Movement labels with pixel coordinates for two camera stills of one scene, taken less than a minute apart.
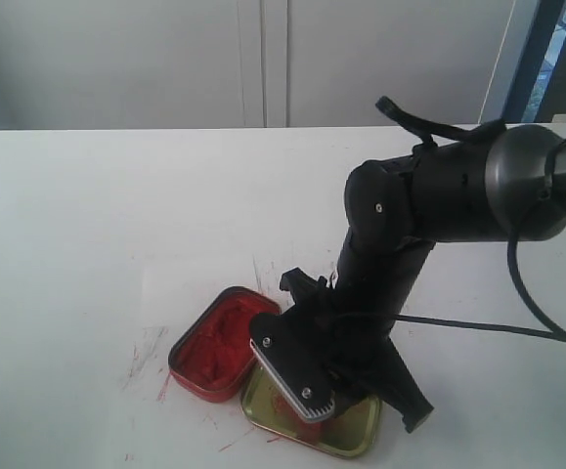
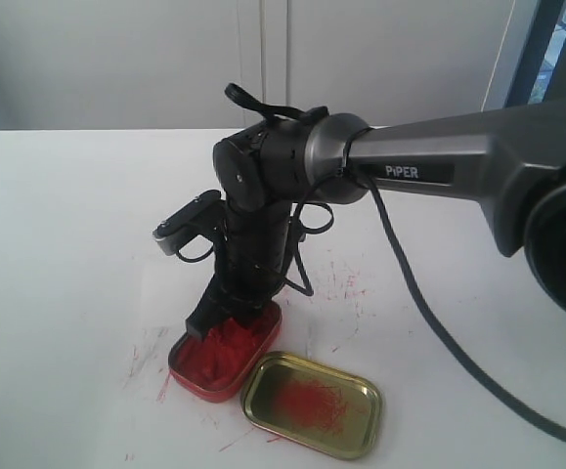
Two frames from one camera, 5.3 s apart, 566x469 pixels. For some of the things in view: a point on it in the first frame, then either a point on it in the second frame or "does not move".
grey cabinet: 78,64 does not move
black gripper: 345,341 → 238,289
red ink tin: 211,357 does not move
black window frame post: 542,29 does not move
